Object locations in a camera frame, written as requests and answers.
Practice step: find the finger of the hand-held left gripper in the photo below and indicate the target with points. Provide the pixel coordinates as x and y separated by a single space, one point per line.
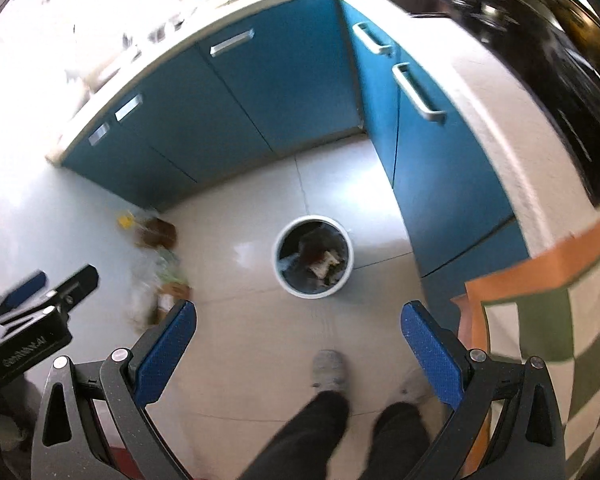
22 294
74 285

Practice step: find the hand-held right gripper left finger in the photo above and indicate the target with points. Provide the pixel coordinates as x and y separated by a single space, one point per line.
167 355

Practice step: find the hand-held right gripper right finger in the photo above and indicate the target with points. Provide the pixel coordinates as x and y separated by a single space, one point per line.
430 355

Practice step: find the white round trash bin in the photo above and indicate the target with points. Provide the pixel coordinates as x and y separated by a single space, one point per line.
286 280

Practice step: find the clear plastic bag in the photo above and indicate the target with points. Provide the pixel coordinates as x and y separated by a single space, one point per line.
154 280

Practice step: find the small yellow wrapper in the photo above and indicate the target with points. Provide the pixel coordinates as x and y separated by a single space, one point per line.
125 220

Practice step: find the person's right leg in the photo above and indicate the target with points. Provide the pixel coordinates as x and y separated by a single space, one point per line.
402 440

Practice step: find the person's leg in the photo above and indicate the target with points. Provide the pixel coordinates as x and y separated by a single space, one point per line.
310 435
402 440

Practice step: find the blue cabinet door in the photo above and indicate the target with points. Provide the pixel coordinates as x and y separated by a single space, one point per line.
375 105
189 125
445 180
472 270
285 80
129 175

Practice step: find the brown crumpled wrapper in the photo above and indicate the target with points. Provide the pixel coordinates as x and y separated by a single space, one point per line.
157 234

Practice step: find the grey left slipper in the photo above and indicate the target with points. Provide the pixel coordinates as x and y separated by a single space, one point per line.
330 367

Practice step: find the green checkered cloth orange border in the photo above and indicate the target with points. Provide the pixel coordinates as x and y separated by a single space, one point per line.
555 340

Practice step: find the crumpled paper scrap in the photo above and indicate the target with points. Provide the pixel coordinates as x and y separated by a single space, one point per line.
326 262

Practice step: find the person's left leg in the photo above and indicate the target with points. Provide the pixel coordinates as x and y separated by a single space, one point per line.
310 435

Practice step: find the blue kitchen cabinets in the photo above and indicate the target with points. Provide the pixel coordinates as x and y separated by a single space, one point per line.
485 90

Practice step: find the black cooktop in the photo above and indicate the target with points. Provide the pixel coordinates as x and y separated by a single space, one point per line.
545 35

